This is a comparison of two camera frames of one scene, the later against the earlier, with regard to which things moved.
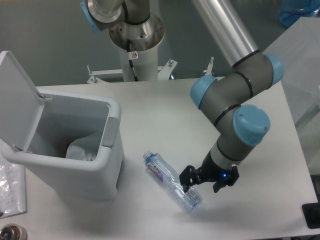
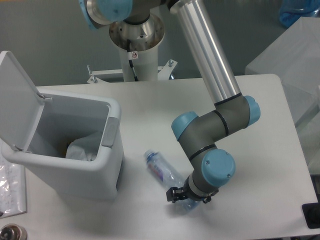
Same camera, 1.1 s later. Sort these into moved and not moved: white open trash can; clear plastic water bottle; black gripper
Moved: black gripper
Not moved: clear plastic water bottle; white open trash can
